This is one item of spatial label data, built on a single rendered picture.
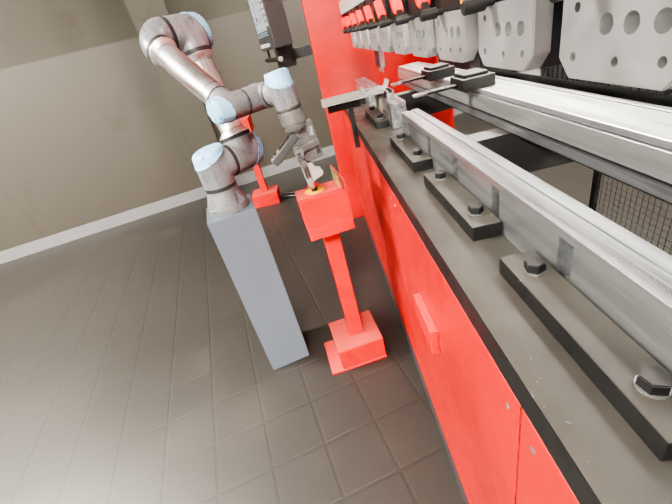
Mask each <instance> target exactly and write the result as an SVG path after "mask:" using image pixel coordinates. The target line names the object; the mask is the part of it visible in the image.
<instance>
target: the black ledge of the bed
mask: <svg viewBox="0 0 672 504"><path fill-rule="evenodd" d="M369 107H370V106H369V105H368V104H367V103H364V104H361V106H358V107H354V108H353V110H354V111H355V112H354V114H355V113H357V115H354V116H355V121H356V126H357V132H358V135H359V137H360V138H361V140H362V142H363V143H364V145H365V147H366V148H367V150H368V152H369V153H370V155H371V157H372V158H373V160H374V162H375V163H376V165H377V167H378V168H379V170H380V172H381V173H382V175H383V177H384V178H385V180H386V182H387V183H388V185H389V187H390V188H391V190H392V192H393V193H394V195H395V197H396V198H397V200H398V202H399V203H400V205H401V207H402V208H403V210H404V212H405V213H406V215H407V217H408V218H409V220H410V222H411V223H412V225H413V227H414V228H415V230H416V232H417V233H418V235H419V237H420V238H421V240H422V242H423V243H424V245H425V247H426V248H427V250H428V252H429V253H430V255H431V257H432V258H433V260H434V262H435V263H436V265H437V267H438V268H439V270H440V272H441V273H442V275H443V277H444V278H445V280H446V282H447V283H448V285H449V287H450V288H451V290H452V292H453V293H454V295H455V297H456V298H457V300H458V302H459V303H460V305H461V307H462V308H463V310H464V312H465V313H466V315H467V317H468V318H469V320H470V322H471V323H472V325H473V327H474V328H475V330H476V332H477V333H478V335H479V336H480V338H481V340H482V341H483V343H484V345H485V346H486V348H487V350H488V351H489V353H490V355H491V356H492V358H493V360H494V361H495V363H496V365H497V366H498V368H499V370H500V371H501V373H502V375H503V376H504V378H505V380H506V381H507V383H508V385H509V386H510V388H511V390H512V391H513V393H514V395H515V396H516V398H517V400H518V401H519V403H520V405H521V406H522V408H523V410H524V411H525V413H526V415H527V416H528V418H529V420H530V421H531V423H532V425H533V426H534V428H535V430H536V431H537V433H538V435H539V436H540V438H541V440H542V441H543V443H544V445H545V446H546V448H547V450H548V451H549V453H550V455H551V456H552V458H553V460H554V461H555V463H556V465H557V466H558V468H559V470H560V471H561V473H562V475H563V476H564V478H565V480H566V481H567V483H568V485H569V486H570V488H571V490H572V491H573V493H574V495H575V496H576V498H577V500H578V501H579V503H580V504H672V460H668V461H660V460H659V459H658V458H657V457H656V456H655V455H654V454H653V452H652V451H651V450H650V449H649V448H648V447H647V445H646V444H645V443H644V442H643V441H642V439H641V438H640V437H639V436H638V435H637V434H636V432H635V431H634V430H633V429H632V428H631V427H630V425H629V424H628V423H627V422H626V421H625V420H624V418H623V417H622V416H621V415H620V414H619V412H618V411H617V410H616V409H615V408H614V407H613V405H612V404H611V403H610V402H609V401H608V400H607V398H606V397H605V396H604V395H603V394H602V392H601V391H600V390H599V389H598V388H597V387H596V385H595V384H594V383H593V382H592V381H591V380H590V378H589V377H588V376H587V375H586V374H585V373H584V371H583V370H582V369H581V368H580V367H579V365H578V364H577V363H576V362H575V361H574V360H573V358H572V357H571V356H570V355H569V354H568V353H567V351H566V350H565V349H564V348H563V347H562V346H561V344H560V343H559V342H558V341H557V340H556V338H555V337H554V336H553V335H552V334H551V333H550V331H549V330H548V329H547V328H546V327H545V326H544V324H543V323H542V322H541V321H540V320H539V319H538V317H537V316H536V315H535V314H534V313H533V311H532V310H531V309H530V308H529V307H528V306H527V304H526V303H525V302H524V301H523V300H522V299H521V297H520V296H519V295H518V294H517V293H516V292H515V290H514V289H513V288H512V287H511V286H510V284H509V283H508V282H507V281H506V280H505V279H504V277H503V276H502V275H501V274H500V272H499V259H500V258H501V257H505V256H509V255H513V254H518V253H521V252H520V251H519V250H518V249H517V248H516V247H515V246H514V245H513V244H512V243H511V242H510V241H509V240H508V239H507V238H506V237H505V236H504V235H503V234H501V235H499V236H495V237H491V238H487V239H482V240H478V241H472V240H471V239H470V238H469V236H468V235H467V234H466V233H465V232H464V230H463V229H462V228H461V227H460V226H459V225H458V223H457V222H456V221H455V220H454V219H453V218H452V216H451V215H450V214H449V213H448V212H447V211H446V209H445V208H444V207H443V206H442V205H441V203H440V202H439V201H438V200H437V199H436V198H435V196H434V195H433V194H432V193H431V192H430V191H429V189H428V188H427V187H426V186H425V182H424V174H428V173H432V172H436V170H435V169H434V168H431V169H427V170H422V171H418V172H413V171H412V169H411V168H410V167H409V166H408V165H407V164H406V162H405V161H404V160H403V159H402V158H401V157H400V155H399V154H398V153H397V152H396V151H395V149H394V148H393V147H392V146H391V142H390V137H393V136H396V135H397V134H398V133H404V132H403V127H401V128H397V129H393V128H392V127H391V126H389V127H385V128H381V129H377V128H376V127H375V126H374V125H373V124H372V122H371V121H370V120H369V119H368V118H367V117H366V113H365V110H367V109H369Z"/></svg>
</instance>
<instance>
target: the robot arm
mask: <svg viewBox="0 0 672 504"><path fill-rule="evenodd" d="M212 36H213V35H212V32H211V29H210V27H209V25H208V24H207V22H206V21H205V20H204V19H203V17H201V16H200V15H199V14H197V13H195V12H181V13H179V14H173V15H166V16H160V17H153V18H150V19H149V20H147V21H146V22H145V23H144V24H143V26H142V27H141V30H140V35H139V42H140V46H141V49H142V51H143V53H144V55H145V56H146V58H147V59H148V60H149V61H150V62H151V63H153V64H154V65H155V66H156V67H158V68H162V69H165V70H166V71H167V72H168V73H169V74H171V75H172V76H173V77H174V78H175V79H176V80H178V81H179V82H180V83H181V84H182V85H184V86H185V87H186V88H187V89H188V90H189V91H191V92H192V93H193V94H194V95H195V96H197V97H198V98H199V99H200V100H201V101H202V102H204V103H205V104H206V110H207V113H208V115H209V117H211V120H212V121H213V122H214V123H216V125H217V127H218V129H219V131H220V133H221V138H220V142H221V143H213V144H210V145H207V146H205V147H203V148H201V149H199V150H198V151H197V152H195V153H194V155H193V156H192V161H193V164H194V167H195V170H196V171H197V174H198V176H199V178H200V181H201V183H202V185H203V187H204V190H205V192H206V194H207V203H208V211H209V213H210V216H211V217H215V218H219V217H226V216H229V215H232V214H235V213H237V212H239V211H241V210H243V209H244V208H246V207H247V206H248V204H249V201H248V198H247V196H246V195H245V194H244V192H243V191H242V190H241V189H240V187H239V186H238V185H237V183H236V180H235V177H234V176H235V175H238V174H240V173H242V172H244V171H246V170H248V169H250V168H253V167H255V166H256V165H257V164H259V163H261V162H262V160H263V158H264V146H263V143H262V141H261V139H260V137H259V136H258V135H257V134H255V133H252V132H250V130H249V128H248V127H245V126H243V125H242V123H241V120H240V118H242V117H245V116H247V115H250V114H253V113H256V112H258V111H261V110H263V109H267V108H271V107H275V109H276V111H277V114H278V116H279V119H280V122H281V124H282V127H284V130H285V133H289V135H288V136H287V138H286V139H285V140H284V142H283V143H282V144H281V146H280V147H279V149H278V150H277V151H276V153H274V154H273V155H272V158H271V161H272V164H274V165H275V166H277V167H278V166H279V165H280V164H281V163H282V162H283V160H284V158H285V157H286V155H287V154H288V153H289V151H290V150H291V149H292V148H293V150H294V153H295V155H296V158H297V160H298V162H299V164H300V166H301V168H302V171H303V173H304V175H305V178H306V180H307V183H308V185H309V186H310V187H311V188H313V189H314V184H313V181H315V180H316V179H317V178H319V177H320V176H322V175H323V170H322V169H321V167H320V166H314V165H313V163H312V162H311V160H315V159H317V158H320V157H322V156H324V154H323V151H322V148H321V145H320V142H319V140H318V138H317V135H316V132H315V130H314V127H313V124H312V121H311V120H310V118H309V119H306V120H305V115H304V112H303V109H302V107H301V104H300V101H299V98H298V95H297V92H296V89H295V86H294V82H293V80H292V78H291V76H290V73H289V71H288V69H287V68H284V67H283V68H280V69H277V70H274V71H271V72H269V73H267V74H265V75H264V80H265V81H264V82H260V83H253V84H251V85H249V86H247V87H244V88H241V89H238V90H234V91H229V90H228V89H227V88H226V87H225V86H224V84H223V82H222V80H221V78H220V76H219V74H218V72H217V69H216V67H215V65H214V63H213V61H212V59H211V56H212V53H213V51H212V49H211V47H212V46H213V38H212ZM298 130H300V132H298Z"/></svg>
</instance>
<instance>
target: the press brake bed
mask: <svg viewBox="0 0 672 504"><path fill-rule="evenodd" d="M342 115H343V120H344V125H345V130H346V135H347V139H348V144H349V149H350V154H351V159H352V164H353V169H354V174H355V179H356V183H357V188H358V193H359V198H360V203H361V207H362V211H363V216H364V219H365V222H366V225H367V227H368V230H369V233H370V236H371V239H372V242H373V244H374V247H375V250H376V253H377V256H378V259H379V261H380V264H381V267H382V270H383V273H384V276H385V278H386V281H387V284H388V287H389V290H390V293H391V295H392V298H393V301H394V304H395V307H396V310H397V312H398V315H399V318H400V321H401V324H402V327H403V329H404V332H405V335H406V338H407V341H408V344H409V346H410V349H411V352H412V355H413V358H414V361H415V363H416V366H417V369H418V372H419V375H420V378H421V380H422V383H423V386H424V389H425V392H426V395H427V397H428V400H429V403H430V406H431V409H432V412H433V414H434V417H435V420H436V423H437V426H438V429H439V431H440V434H441V437H442V440H443V443H444V446H445V448H446V451H447V454H448V457H449V460H450V462H451V465H452V468H453V471H454V474H455V477H456V479H457V482H458V485H459V488H460V491H461V494H462V496H463V499H464V502H465V504H580V503H579V501H578V500H577V498H576V496H575V495H574V493H573V491H572V490H571V488H570V486H569V485H568V483H567V481H566V480H565V478H564V476H563V475H562V473H561V471H560V470H559V468H558V466H557V465H556V463H555V461H554V460H553V458H552V456H551V455H550V453H549V451H548V450H547V448H546V446H545V445H544V443H543V441H542V440H541V438H540V436H539V435H538V433H537V431H536V430H535V428H534V426H533V425H532V423H531V421H530V420H529V418H528V416H527V415H526V413H525V411H524V410H523V408H522V406H521V405H520V403H519V401H518V400H517V398H516V396H515V395H514V393H513V391H512V390H511V388H510V386H509V385H508V383H507V381H506V380H505V378H504V376H503V375H502V373H501V371H500V370H499V368H498V366H497V365H496V363H495V361H494V360H493V358H492V356H491V355H490V353H489V351H488V350H487V348H486V346H485V345H484V343H483V341H482V340H481V338H480V336H479V335H478V333H477V332H476V330H475V328H474V327H473V325H472V323H471V322H470V320H469V318H468V317H467V315H466V313H465V312H464V310H463V308H462V307H461V305H460V303H459V302H458V300H457V298H456V297H455V295H454V293H453V292H452V290H451V288H450V287H449V285H448V283H447V282H446V280H445V278H444V277H443V275H442V273H441V272H440V270H439V268H438V267H437V265H436V263H435V262H434V260H433V258H432V257H431V255H430V253H429V252H428V250H427V248H426V247H425V245H424V243H423V242H422V240H421V238H420V237H419V235H418V233H417V232H416V230H415V228H414V227H413V225H412V223H411V222H410V220H409V218H408V217H407V215H406V213H405V212H404V210H403V208H402V207H401V205H400V203H399V202H398V200H397V198H396V197H395V195H394V193H393V192H392V190H391V188H390V187H389V185H388V183H387V182H386V180H385V178H384V177H383V175H382V173H381V172H380V170H379V168H378V167H377V165H376V163H375V162H374V160H373V158H372V157H371V155H370V153H369V152H368V150H367V148H366V147H365V145H364V143H363V142H362V140H361V138H360V137H359V135H358V137H359V142H360V147H358V148H356V146H355V142H354V137H353V132H352V127H351V122H350V120H349V119H348V117H347V115H346V114H345V112H344V110H342ZM417 293H420V294H421V296H422V298H423V300H424V302H425V305H426V307H427V309H428V311H429V313H430V315H431V317H432V319H433V322H434V324H435V326H436V328H437V330H438V335H439V344H440V352H439V353H434V354H432V352H431V349H430V347H429V345H428V342H427V340H426V337H425V335H424V333H423V330H422V328H421V325H420V323H419V321H418V318H417V316H416V313H415V306H414V299H413V294H417Z"/></svg>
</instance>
